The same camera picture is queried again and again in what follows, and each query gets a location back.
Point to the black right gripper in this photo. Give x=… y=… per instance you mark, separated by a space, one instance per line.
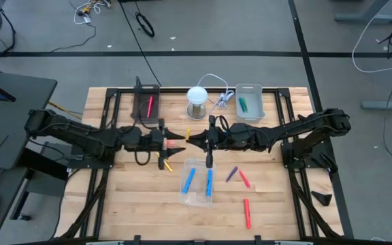
x=210 y=161

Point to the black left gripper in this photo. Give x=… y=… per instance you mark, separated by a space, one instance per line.
x=162 y=124

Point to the blue translucent marker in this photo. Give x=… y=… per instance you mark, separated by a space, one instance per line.
x=209 y=183
x=189 y=180

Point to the purple marker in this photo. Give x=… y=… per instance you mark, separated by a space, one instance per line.
x=231 y=174

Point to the green translucent marker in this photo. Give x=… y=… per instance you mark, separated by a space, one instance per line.
x=245 y=105

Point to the red orange marker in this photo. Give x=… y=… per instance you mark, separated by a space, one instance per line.
x=247 y=213

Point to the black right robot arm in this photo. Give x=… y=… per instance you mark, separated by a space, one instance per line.
x=284 y=132

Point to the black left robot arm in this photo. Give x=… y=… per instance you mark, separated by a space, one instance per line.
x=80 y=134

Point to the white dome table lamp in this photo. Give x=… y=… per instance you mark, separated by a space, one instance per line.
x=197 y=95

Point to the teal green marker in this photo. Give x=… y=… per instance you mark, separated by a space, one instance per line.
x=241 y=105

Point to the dark smoky plastic bin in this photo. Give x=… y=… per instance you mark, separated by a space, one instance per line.
x=138 y=102

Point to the clear plastic bin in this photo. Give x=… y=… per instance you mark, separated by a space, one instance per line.
x=199 y=200

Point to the light grey plastic bin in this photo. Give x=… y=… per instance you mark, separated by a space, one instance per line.
x=254 y=112

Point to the black desk base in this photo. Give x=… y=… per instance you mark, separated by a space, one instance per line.
x=43 y=163

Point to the black desk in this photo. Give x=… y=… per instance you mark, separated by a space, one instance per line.
x=19 y=119

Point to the grey desk foot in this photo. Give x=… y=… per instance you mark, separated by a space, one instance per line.
x=386 y=105
x=366 y=17

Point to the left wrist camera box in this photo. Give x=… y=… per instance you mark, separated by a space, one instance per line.
x=153 y=140

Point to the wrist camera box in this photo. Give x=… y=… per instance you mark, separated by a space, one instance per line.
x=223 y=136
x=153 y=140

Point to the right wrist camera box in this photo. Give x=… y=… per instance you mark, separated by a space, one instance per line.
x=223 y=136

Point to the black aluminium table frame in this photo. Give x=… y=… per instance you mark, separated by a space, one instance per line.
x=111 y=92

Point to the black triangular bracket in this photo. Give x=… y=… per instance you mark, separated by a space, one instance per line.
x=322 y=199

